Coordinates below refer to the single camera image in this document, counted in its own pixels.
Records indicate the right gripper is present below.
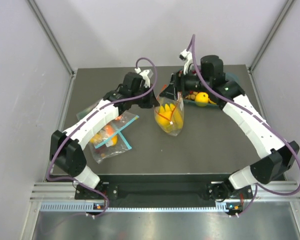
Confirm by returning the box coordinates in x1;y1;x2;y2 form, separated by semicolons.
160;66;212;102

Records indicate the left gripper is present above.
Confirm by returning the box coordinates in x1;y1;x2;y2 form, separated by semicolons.
130;83;160;109

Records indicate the red zip bag with fruit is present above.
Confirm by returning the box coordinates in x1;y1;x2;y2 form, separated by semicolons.
154;95;184;137

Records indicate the fake banana bunch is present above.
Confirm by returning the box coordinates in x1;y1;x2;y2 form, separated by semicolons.
158;103;184;133

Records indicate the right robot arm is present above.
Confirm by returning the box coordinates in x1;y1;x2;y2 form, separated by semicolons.
160;50;300;198

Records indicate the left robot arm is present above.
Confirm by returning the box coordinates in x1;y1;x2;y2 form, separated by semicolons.
49;68;159;199

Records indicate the fake longan cluster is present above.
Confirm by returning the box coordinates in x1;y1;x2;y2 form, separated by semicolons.
184;91;198;101

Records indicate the upper blue zip bag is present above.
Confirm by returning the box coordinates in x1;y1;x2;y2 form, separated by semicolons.
76;99;139;138

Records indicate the blue zip bag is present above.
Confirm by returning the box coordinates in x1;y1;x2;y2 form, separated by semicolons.
88;130;132;164
76;99;139;138

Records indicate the fake yellow lemon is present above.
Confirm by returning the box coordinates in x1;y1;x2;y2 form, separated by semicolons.
194;92;209;107

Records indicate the lower blue zip bag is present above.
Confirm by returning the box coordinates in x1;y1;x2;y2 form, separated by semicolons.
88;130;132;164

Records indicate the teal plastic fruit basket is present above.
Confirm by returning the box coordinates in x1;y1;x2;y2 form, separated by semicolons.
183;72;239;107

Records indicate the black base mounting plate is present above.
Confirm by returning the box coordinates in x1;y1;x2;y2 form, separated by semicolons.
46;173;256;201

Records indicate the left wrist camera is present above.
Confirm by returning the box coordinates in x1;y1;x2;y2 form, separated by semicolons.
134;67;154;88

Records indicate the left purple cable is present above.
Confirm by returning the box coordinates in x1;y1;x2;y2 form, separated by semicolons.
38;57;158;235

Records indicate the grey slotted cable duct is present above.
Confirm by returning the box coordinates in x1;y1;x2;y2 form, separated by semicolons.
39;201;242;213

